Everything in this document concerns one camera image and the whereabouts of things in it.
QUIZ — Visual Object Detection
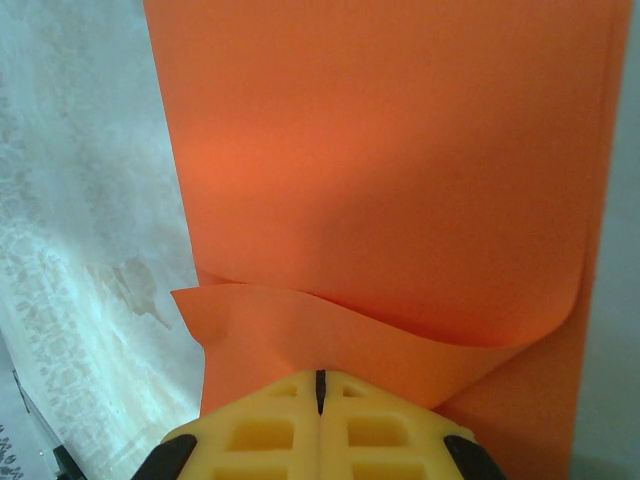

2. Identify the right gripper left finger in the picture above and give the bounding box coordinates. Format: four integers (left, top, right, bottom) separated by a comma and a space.
142, 369, 321, 480

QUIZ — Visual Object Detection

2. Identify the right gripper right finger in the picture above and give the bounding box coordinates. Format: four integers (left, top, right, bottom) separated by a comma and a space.
319, 368, 489, 480

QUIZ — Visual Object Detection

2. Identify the orange paper sheet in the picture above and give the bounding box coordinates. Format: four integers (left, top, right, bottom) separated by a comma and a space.
142, 0, 630, 480

